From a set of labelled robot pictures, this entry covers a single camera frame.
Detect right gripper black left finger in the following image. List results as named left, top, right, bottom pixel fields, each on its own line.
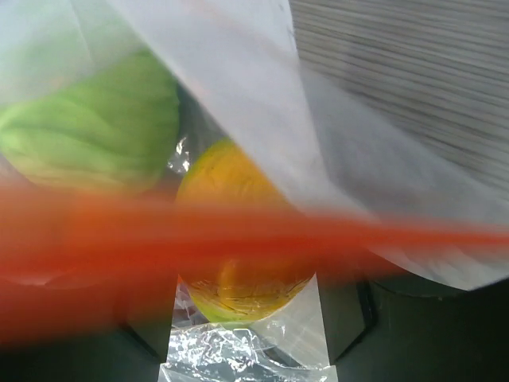
left=1, top=275, right=177, bottom=381

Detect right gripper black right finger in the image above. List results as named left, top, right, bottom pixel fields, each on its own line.
left=317, top=274, right=508, bottom=381

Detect yellow green fake mango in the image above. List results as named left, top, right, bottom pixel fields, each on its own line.
left=174, top=138, right=316, bottom=324

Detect green fake vegetable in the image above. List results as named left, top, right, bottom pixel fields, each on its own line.
left=1, top=51, right=180, bottom=193

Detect clear zip top bag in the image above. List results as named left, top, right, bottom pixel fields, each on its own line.
left=0, top=0, right=509, bottom=382

